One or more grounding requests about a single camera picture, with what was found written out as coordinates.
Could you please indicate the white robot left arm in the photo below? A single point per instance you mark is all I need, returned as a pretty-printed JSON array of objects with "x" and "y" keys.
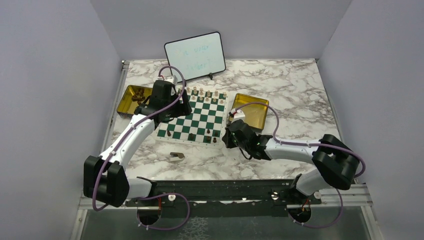
[{"x": 104, "y": 176}]

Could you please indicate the small whiteboard on stand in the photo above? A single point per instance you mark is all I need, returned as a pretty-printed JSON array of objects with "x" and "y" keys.
[{"x": 197, "y": 56}]

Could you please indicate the right gold tin box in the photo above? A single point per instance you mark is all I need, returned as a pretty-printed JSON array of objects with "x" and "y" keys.
[{"x": 255, "y": 114}]

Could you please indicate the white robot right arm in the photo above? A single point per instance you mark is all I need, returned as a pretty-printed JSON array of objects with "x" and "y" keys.
[{"x": 335, "y": 164}]

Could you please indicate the dark pieces in tin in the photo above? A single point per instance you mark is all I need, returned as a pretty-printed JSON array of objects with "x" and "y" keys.
[{"x": 138, "y": 96}]

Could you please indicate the green white chess board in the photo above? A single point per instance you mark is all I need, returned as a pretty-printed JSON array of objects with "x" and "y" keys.
[{"x": 203, "y": 116}]

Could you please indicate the light chess pieces row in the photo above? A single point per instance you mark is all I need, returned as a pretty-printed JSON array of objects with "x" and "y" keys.
[{"x": 206, "y": 96}]

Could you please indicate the gold tin box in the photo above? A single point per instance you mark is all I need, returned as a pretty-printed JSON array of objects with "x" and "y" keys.
[
  {"x": 126, "y": 106},
  {"x": 255, "y": 114}
]

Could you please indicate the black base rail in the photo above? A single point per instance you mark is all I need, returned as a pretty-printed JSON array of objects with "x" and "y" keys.
[{"x": 221, "y": 198}]

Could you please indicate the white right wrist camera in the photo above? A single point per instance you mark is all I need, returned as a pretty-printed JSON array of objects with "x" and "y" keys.
[{"x": 238, "y": 115}]

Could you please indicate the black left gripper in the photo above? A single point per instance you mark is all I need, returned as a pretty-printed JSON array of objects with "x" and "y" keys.
[{"x": 183, "y": 109}]

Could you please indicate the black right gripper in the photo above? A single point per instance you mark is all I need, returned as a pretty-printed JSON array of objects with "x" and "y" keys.
[{"x": 226, "y": 138}]

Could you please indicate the left gold tin box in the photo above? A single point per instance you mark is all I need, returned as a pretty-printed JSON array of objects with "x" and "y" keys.
[{"x": 126, "y": 106}]

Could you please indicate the beige plastic clip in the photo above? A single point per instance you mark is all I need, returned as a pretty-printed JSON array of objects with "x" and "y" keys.
[{"x": 176, "y": 156}]

